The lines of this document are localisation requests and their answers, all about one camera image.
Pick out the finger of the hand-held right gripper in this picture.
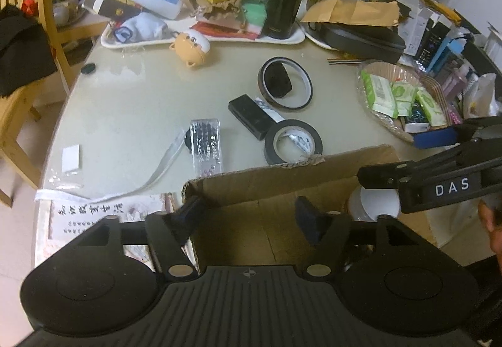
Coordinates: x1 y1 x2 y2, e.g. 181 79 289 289
413 116 502 150
357 139 502 190

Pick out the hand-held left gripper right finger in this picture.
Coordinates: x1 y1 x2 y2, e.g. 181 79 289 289
294 196 431 281

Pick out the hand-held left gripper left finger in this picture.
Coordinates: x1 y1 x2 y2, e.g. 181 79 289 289
71 194 206 281

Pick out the cardboard box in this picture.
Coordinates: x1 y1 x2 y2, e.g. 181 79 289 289
181 145 444 269

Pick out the thin black tape ring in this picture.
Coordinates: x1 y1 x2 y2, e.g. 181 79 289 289
258 57 313 111

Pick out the person's right hand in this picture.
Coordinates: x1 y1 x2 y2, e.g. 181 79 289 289
478 199 502 255

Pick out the dark small packet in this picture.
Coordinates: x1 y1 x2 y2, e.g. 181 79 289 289
404 106 430 134

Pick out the white tape roll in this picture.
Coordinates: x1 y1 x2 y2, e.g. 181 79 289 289
347 186 403 223

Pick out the green white wipes packet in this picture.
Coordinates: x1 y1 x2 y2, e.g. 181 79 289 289
390 81 418 118
361 70 398 114
416 88 448 127

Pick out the white ribbon strip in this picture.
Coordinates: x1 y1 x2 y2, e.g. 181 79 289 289
35 126 191 202

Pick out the pink plastic packet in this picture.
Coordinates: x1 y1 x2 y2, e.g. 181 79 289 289
439 61 477 99

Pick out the white plastic bag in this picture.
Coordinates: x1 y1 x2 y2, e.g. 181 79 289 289
463 73 500 120

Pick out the clear plastic beaded case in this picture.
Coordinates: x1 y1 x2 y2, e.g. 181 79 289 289
190 118 224 175

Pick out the black tape roll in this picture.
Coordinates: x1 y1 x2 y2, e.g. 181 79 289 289
264 120 324 166

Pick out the woven basket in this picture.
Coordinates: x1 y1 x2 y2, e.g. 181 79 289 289
356 61 465 141

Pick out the blue box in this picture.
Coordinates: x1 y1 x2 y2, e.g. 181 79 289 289
425 37 467 75

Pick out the handwritten paper sheet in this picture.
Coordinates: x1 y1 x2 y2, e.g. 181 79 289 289
47 193 175 265

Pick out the black printed box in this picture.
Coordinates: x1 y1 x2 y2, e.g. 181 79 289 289
416 23 451 65

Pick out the patterned paper strip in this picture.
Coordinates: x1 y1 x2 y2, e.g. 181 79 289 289
254 97 286 122

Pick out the black rectangular block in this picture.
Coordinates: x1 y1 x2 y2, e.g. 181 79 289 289
228 94 275 141

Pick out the dark grey case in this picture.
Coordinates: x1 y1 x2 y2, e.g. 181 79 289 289
314 22 406 65

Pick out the white carton box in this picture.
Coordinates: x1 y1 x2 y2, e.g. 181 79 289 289
396 0 444 57

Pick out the white card in plastic bag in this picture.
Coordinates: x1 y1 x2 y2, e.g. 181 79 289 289
50 144 85 191

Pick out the brown envelope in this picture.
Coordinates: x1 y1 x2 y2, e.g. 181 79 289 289
300 0 401 28

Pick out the white plate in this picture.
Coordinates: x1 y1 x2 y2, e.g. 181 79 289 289
303 23 334 51

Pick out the white tray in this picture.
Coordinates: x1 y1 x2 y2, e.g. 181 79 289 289
101 19 306 47

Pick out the dog-shaped toy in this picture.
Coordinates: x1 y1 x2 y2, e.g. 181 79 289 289
169 30 210 67

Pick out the red packet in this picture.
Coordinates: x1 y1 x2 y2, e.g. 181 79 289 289
195 21 261 39

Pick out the white sock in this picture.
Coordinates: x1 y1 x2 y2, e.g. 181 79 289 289
114 13 173 44

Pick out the green box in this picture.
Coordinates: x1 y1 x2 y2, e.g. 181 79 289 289
240 2 269 36

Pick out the crumpled brown paper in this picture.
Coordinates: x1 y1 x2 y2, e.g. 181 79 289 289
192 0 248 24

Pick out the black tube with gold emblem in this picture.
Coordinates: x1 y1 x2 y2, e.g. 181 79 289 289
82 0 144 22

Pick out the wooden chair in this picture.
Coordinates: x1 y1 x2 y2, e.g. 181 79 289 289
0 0 79 206

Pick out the black cloth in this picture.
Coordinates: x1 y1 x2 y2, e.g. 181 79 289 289
0 4 57 99

